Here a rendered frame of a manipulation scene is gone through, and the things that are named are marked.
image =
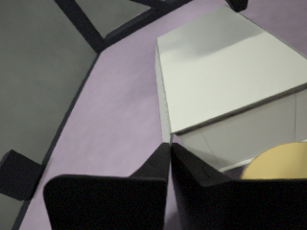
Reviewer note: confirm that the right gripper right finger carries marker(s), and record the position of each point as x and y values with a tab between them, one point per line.
208	200

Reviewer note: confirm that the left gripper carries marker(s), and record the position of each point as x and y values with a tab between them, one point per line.
237	5

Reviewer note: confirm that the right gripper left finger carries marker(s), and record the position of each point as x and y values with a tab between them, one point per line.
112	201

